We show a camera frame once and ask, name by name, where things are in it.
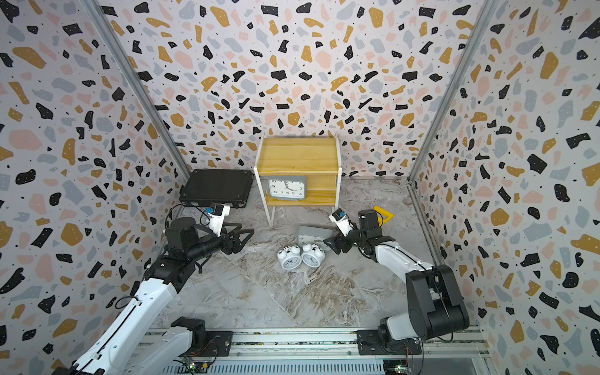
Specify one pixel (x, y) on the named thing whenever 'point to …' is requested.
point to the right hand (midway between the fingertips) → (333, 233)
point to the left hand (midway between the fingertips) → (247, 229)
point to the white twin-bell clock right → (312, 255)
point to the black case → (216, 186)
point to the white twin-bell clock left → (290, 257)
